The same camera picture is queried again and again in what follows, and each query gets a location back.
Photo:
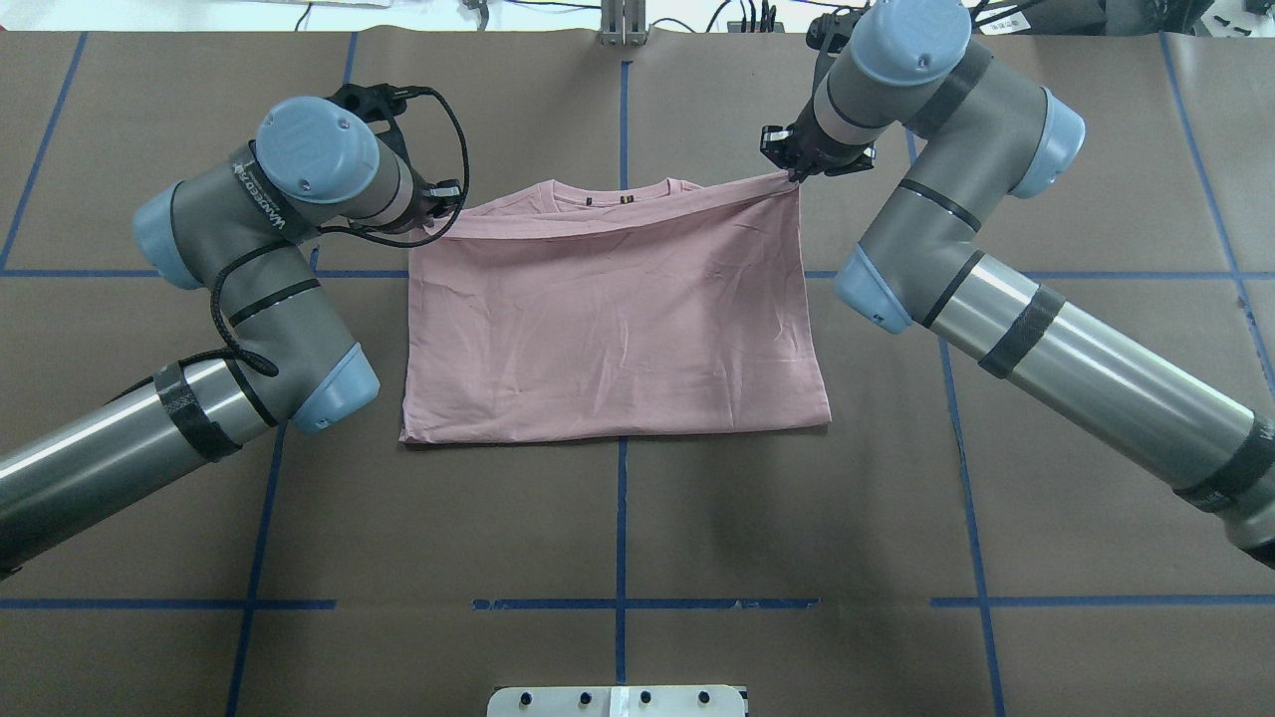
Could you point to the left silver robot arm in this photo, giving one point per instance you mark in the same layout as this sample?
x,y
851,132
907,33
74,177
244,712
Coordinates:
x,y
386,163

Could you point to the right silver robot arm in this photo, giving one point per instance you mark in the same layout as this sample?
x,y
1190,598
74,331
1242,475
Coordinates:
x,y
989,134

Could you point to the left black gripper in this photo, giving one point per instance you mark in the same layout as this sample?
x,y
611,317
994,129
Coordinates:
x,y
429,202

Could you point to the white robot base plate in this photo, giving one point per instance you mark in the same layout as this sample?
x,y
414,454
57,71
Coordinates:
x,y
620,700

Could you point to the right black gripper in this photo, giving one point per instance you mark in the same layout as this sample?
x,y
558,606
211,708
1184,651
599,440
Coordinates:
x,y
823,159

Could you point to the aluminium frame post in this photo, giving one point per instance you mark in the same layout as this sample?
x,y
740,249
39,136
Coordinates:
x,y
623,23

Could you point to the pink Snoopy t-shirt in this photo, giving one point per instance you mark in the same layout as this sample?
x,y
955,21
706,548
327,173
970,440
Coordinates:
x,y
558,313

